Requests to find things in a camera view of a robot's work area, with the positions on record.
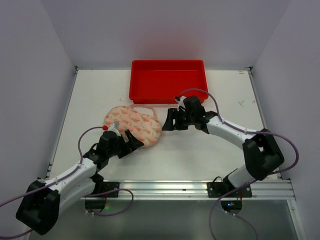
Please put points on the red plastic tray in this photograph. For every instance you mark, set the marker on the red plastic tray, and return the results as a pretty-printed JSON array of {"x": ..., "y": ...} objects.
[{"x": 158, "y": 81}]

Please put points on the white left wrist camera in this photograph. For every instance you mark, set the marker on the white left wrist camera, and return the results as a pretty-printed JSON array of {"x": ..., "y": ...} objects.
[{"x": 114, "y": 127}]

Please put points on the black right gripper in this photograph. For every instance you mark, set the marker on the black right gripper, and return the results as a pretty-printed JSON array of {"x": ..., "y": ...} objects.
[{"x": 177, "y": 120}]

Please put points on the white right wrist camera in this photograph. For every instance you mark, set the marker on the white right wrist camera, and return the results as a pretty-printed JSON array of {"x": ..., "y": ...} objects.
[{"x": 180, "y": 102}]

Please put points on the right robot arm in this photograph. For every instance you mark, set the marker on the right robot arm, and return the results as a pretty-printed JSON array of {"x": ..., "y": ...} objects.
[{"x": 261, "y": 152}]

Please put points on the floral mesh laundry bag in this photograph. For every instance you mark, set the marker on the floral mesh laundry bag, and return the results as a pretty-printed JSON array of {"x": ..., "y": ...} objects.
[{"x": 144, "y": 127}]

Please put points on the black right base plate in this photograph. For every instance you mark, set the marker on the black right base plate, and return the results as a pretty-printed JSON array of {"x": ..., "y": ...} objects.
[{"x": 219, "y": 187}]

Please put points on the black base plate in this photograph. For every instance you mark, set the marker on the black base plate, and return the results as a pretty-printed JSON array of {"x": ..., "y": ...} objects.
[
  {"x": 219, "y": 187},
  {"x": 110, "y": 186}
]

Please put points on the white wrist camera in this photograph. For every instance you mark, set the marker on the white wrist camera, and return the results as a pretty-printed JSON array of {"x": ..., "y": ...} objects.
[
  {"x": 180, "y": 102},
  {"x": 114, "y": 127}
]

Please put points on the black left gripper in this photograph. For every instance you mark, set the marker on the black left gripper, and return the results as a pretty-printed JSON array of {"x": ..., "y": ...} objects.
[{"x": 125, "y": 145}]

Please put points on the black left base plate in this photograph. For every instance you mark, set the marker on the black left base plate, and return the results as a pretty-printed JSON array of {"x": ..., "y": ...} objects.
[{"x": 110, "y": 186}]

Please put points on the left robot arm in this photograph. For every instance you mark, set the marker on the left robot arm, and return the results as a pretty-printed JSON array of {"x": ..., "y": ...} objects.
[{"x": 45, "y": 201}]

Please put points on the aluminium mounting rail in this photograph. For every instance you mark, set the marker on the aluminium mounting rail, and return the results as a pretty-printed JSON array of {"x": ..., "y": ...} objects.
[{"x": 169, "y": 190}]

